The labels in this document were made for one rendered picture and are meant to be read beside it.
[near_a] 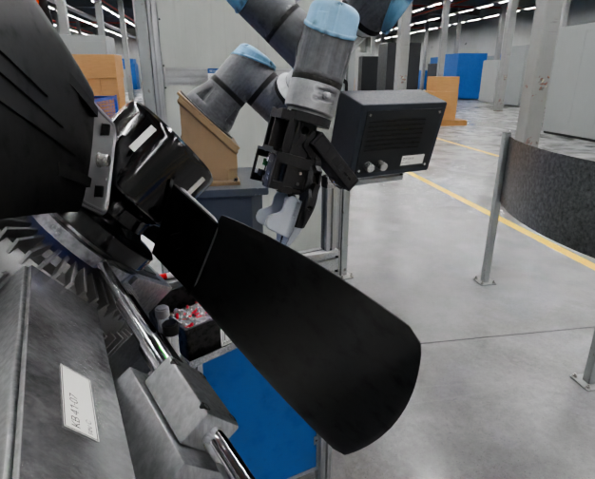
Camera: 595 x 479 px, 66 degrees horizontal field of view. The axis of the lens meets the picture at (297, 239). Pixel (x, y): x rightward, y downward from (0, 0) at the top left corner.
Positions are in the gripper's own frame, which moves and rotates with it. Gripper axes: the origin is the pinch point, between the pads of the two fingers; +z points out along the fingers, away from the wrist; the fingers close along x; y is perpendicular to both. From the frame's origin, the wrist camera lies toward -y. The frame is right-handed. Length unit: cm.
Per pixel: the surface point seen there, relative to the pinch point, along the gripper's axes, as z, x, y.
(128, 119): -13.2, 12.6, 28.3
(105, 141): -10.9, 16.1, 30.5
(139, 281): 7.4, 2.1, 21.5
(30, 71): -15.0, 27.9, 36.6
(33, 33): -17.3, 25.5, 36.8
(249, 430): 62, -36, -25
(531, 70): -198, -380, -522
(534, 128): -128, -368, -554
